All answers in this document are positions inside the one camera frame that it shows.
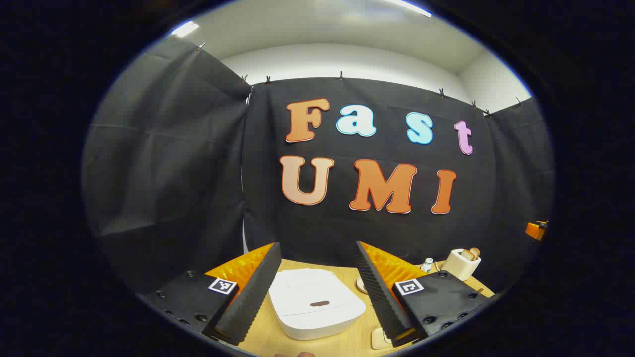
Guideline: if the white rice cooker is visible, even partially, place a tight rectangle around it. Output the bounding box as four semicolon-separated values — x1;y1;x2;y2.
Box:
268;268;367;341

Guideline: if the cream toaster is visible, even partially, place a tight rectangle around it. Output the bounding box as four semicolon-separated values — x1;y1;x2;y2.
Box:
442;248;482;282

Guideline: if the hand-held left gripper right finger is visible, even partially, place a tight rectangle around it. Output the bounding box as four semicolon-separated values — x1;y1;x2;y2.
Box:
355;241;492;348

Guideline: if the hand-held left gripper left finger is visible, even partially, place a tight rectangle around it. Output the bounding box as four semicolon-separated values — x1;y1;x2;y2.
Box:
140;242;282;347

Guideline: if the ceiling light panel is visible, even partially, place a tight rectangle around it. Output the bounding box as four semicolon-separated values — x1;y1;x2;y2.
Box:
171;21;199;38
384;0;432;18

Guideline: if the row of black cloth clips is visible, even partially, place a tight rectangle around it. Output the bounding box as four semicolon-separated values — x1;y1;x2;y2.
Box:
196;42;524;119

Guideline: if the clear rice container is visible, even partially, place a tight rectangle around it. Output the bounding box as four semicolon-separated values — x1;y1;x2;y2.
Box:
371;327;395;351

